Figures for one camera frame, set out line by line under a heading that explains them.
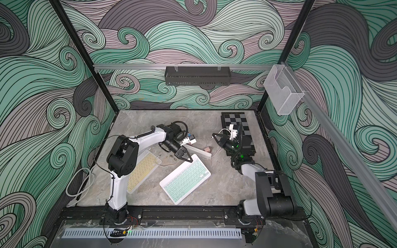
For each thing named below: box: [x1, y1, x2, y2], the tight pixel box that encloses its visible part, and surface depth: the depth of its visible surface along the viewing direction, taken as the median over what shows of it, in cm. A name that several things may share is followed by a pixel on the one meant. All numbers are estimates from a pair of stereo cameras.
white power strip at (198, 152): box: [182, 144, 212, 160], surface depth 94 cm
